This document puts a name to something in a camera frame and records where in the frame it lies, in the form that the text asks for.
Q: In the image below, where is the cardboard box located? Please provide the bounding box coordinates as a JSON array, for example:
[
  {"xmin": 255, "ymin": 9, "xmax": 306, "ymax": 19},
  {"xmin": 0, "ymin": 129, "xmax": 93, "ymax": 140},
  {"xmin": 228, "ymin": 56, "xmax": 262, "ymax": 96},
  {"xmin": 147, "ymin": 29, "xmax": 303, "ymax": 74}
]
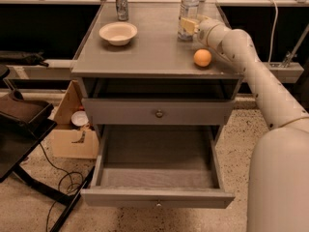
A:
[{"xmin": 49, "ymin": 81, "xmax": 98, "ymax": 159}]

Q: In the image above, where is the grey drawer cabinet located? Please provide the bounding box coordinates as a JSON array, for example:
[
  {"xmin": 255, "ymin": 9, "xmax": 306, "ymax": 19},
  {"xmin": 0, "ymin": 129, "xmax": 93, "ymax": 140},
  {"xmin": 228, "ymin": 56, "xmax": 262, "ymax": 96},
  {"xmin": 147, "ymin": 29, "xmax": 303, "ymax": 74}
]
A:
[{"xmin": 70, "ymin": 1, "xmax": 251, "ymax": 137}]

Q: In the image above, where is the grey closed top drawer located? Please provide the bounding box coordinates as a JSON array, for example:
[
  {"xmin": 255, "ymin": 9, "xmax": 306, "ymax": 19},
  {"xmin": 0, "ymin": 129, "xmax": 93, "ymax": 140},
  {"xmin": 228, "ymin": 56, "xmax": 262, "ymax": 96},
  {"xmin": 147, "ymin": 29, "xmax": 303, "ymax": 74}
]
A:
[{"xmin": 82, "ymin": 99, "xmax": 235, "ymax": 126}]

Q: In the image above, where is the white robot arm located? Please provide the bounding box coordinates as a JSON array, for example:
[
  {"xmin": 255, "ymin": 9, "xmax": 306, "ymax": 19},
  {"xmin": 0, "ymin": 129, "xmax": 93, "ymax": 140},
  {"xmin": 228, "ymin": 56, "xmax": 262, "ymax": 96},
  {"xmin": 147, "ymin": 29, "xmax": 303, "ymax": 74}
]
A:
[{"xmin": 181, "ymin": 15, "xmax": 309, "ymax": 232}]

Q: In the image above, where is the white paper bowl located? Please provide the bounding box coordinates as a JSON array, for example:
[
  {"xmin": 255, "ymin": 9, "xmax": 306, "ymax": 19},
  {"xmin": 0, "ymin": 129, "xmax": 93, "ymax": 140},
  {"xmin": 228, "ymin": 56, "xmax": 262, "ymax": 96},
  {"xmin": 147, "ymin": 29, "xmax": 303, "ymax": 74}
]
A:
[{"xmin": 98, "ymin": 22, "xmax": 137, "ymax": 46}]

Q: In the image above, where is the orange fruit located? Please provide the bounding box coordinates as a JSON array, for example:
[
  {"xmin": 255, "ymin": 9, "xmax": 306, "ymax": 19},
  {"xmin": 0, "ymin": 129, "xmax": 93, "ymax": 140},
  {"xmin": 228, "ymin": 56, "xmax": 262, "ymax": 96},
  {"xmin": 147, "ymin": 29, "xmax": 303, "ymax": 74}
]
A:
[{"xmin": 193, "ymin": 49, "xmax": 212, "ymax": 67}]

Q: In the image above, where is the black floor cable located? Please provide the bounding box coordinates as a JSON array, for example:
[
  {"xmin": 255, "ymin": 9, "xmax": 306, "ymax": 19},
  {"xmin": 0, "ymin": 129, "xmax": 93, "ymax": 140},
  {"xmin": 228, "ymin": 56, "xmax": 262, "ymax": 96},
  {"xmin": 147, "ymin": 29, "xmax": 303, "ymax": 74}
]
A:
[{"xmin": 38, "ymin": 142, "xmax": 85, "ymax": 232}]

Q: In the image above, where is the white cable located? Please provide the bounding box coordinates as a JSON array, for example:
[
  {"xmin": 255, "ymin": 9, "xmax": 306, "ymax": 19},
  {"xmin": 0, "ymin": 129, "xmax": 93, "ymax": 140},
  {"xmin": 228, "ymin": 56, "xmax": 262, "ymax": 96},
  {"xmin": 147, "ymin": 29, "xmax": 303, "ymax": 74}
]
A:
[{"xmin": 266, "ymin": 0, "xmax": 279, "ymax": 65}]

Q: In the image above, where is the silver metal can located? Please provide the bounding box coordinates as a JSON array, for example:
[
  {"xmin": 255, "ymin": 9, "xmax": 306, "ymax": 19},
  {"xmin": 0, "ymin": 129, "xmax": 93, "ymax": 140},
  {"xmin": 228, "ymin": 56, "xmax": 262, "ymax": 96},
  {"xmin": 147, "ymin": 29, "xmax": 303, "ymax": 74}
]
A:
[{"xmin": 116, "ymin": 0, "xmax": 128, "ymax": 21}]

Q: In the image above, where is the white cup in box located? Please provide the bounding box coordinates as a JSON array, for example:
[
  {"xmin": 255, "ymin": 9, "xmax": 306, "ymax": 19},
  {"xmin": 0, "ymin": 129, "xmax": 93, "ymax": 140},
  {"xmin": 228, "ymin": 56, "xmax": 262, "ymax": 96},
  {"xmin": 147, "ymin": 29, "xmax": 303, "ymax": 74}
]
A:
[{"xmin": 70, "ymin": 110, "xmax": 89, "ymax": 127}]

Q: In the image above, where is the metal frame rail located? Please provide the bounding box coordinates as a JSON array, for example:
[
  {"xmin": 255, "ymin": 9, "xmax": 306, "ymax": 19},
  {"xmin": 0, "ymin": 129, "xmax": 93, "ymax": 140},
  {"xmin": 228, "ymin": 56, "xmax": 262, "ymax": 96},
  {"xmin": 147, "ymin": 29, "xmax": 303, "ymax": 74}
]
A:
[{"xmin": 267, "ymin": 62, "xmax": 304, "ymax": 83}]

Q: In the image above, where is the clear blue plastic bottle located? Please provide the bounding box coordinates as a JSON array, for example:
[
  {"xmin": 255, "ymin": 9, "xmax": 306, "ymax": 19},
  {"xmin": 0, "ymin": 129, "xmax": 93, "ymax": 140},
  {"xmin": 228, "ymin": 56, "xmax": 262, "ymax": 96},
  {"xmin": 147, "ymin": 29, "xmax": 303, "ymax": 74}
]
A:
[{"xmin": 178, "ymin": 0, "xmax": 199, "ymax": 41}]

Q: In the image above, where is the grey open middle drawer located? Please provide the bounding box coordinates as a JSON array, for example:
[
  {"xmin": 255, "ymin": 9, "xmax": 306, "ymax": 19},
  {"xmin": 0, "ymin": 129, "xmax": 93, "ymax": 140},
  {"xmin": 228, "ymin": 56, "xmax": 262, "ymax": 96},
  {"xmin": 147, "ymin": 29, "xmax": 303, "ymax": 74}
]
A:
[{"xmin": 82, "ymin": 126, "xmax": 235, "ymax": 209}]

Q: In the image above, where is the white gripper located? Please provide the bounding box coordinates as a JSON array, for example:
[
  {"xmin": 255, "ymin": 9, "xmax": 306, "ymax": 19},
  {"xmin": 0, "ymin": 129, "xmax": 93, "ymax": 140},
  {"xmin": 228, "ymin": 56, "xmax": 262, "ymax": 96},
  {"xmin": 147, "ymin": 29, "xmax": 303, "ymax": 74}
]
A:
[{"xmin": 181, "ymin": 14, "xmax": 231, "ymax": 47}]

